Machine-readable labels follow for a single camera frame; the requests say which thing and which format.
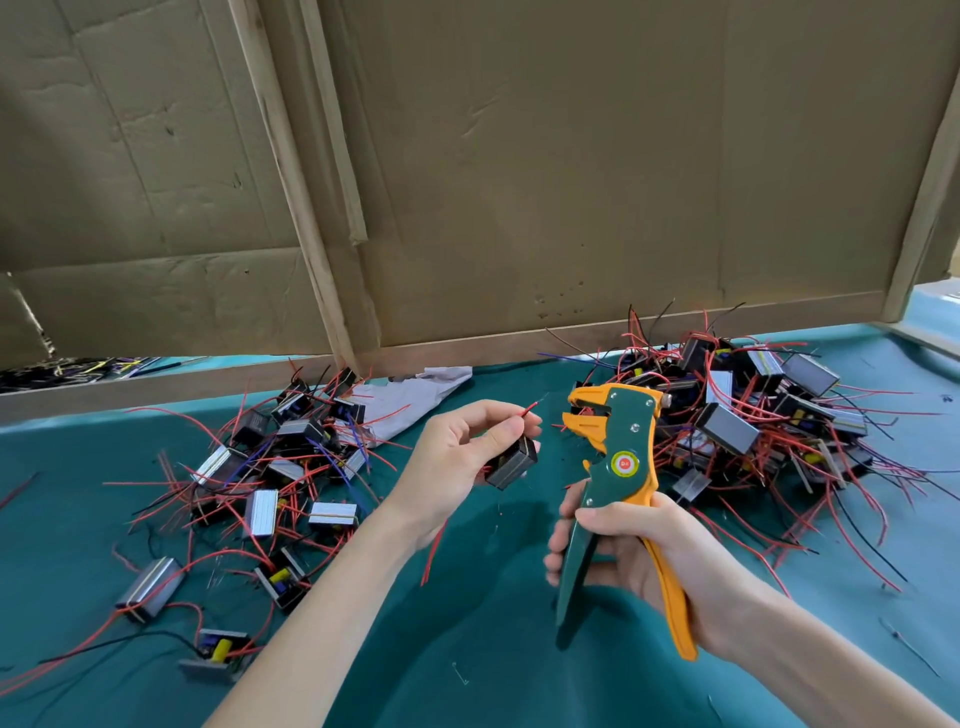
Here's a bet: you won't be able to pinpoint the wide wooden post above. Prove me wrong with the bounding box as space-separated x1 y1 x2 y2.
228 0 359 369

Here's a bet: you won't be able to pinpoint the person's right forearm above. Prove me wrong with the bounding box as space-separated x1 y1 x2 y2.
727 592 954 728

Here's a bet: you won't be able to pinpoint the long wooden bottom rail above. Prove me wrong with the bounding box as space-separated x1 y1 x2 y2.
364 289 887 377

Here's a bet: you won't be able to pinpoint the pile of wired transformers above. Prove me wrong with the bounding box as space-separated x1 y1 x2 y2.
0 360 422 689
543 300 960 594

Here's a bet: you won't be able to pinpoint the crumpled grey plastic bag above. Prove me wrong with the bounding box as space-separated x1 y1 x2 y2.
352 366 474 444

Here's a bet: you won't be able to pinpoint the person's left forearm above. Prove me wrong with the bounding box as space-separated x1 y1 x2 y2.
202 517 437 728

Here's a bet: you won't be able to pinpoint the creased brown cardboard panel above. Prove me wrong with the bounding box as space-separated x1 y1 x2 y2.
0 0 332 369

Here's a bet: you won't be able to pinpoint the short wooden bottom rail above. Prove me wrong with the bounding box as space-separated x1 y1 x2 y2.
0 355 335 426

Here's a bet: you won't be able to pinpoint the smooth brown cardboard panel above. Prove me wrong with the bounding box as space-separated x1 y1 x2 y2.
322 0 960 350

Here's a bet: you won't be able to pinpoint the heap of black cables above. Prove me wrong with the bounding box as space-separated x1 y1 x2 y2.
0 355 182 392

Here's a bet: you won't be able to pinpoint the flat grey board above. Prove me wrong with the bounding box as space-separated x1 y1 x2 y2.
889 282 960 359

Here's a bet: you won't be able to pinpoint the person's right hand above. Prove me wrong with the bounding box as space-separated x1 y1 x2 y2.
543 480 774 662

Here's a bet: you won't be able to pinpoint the wooden corner post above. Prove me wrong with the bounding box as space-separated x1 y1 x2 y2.
880 105 960 321

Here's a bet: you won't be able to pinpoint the wired module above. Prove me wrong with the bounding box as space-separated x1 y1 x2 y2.
420 397 545 587

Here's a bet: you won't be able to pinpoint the thin wooden strip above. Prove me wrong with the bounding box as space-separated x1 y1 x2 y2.
297 0 369 246

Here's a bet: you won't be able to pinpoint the person's left hand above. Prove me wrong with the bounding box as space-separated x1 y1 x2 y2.
382 399 545 549

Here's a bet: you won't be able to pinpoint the orange green wire strippers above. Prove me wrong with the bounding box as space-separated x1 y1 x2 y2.
555 382 699 662

